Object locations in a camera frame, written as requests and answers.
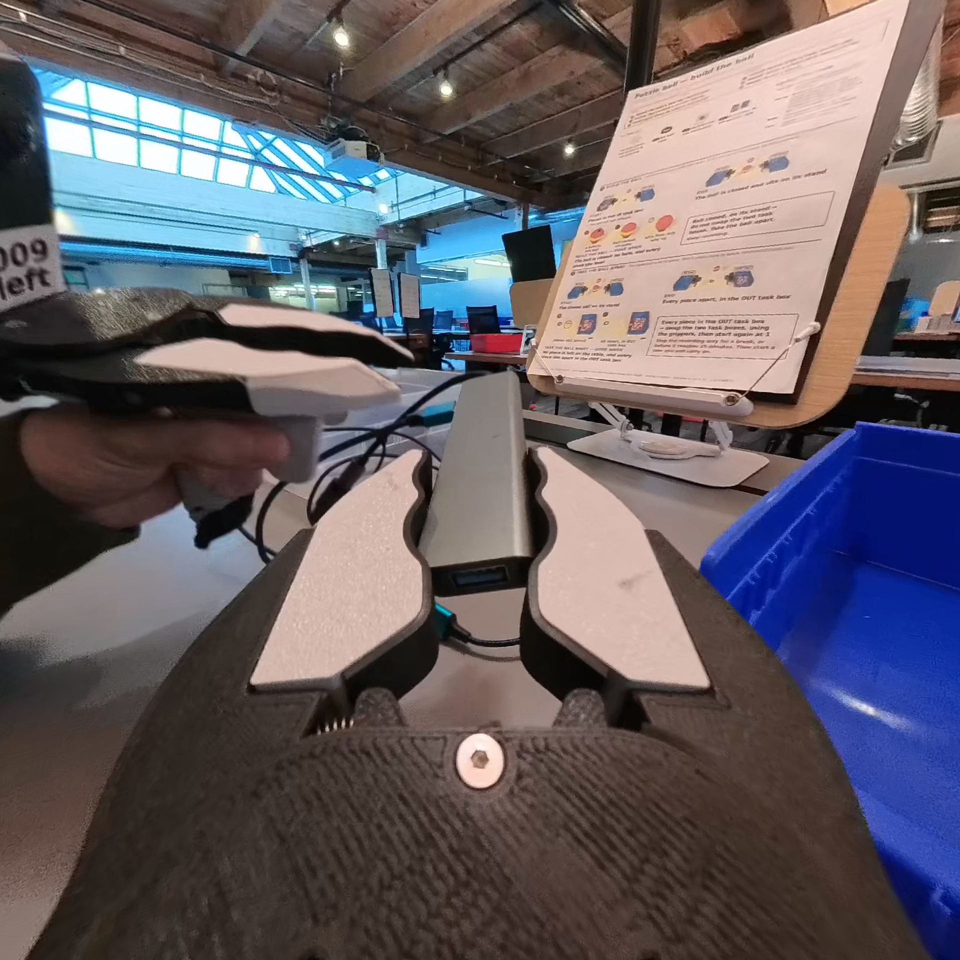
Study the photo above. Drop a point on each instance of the person's left hand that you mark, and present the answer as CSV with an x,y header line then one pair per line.
x,y
135,457

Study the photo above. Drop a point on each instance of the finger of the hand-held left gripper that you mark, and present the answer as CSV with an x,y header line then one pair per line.
x,y
315,321
285,375

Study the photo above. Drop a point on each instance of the grey usb hub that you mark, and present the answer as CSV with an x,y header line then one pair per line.
x,y
480,480

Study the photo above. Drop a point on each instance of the black monitor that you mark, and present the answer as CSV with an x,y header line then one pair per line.
x,y
529,255

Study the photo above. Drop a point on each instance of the distant document stand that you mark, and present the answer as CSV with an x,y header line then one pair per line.
x,y
382,292
409,295

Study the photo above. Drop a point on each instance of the grey desk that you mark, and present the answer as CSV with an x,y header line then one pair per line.
x,y
112,637

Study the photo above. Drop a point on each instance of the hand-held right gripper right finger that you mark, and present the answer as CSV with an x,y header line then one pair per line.
x,y
615,592

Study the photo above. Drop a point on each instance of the red plastic bin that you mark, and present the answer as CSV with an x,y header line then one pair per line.
x,y
495,343

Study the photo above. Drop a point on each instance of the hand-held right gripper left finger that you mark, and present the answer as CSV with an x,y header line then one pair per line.
x,y
345,592

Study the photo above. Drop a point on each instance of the printed instruction sheet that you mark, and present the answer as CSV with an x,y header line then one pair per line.
x,y
712,247

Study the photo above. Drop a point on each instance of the ceiling projector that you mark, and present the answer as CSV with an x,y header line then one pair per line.
x,y
356,152

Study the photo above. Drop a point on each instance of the blue plastic bin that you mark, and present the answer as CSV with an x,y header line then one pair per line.
x,y
862,637

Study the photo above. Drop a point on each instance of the wooden document stand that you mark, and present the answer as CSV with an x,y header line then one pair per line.
x,y
862,337

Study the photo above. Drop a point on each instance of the small printed card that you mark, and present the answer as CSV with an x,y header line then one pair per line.
x,y
530,339

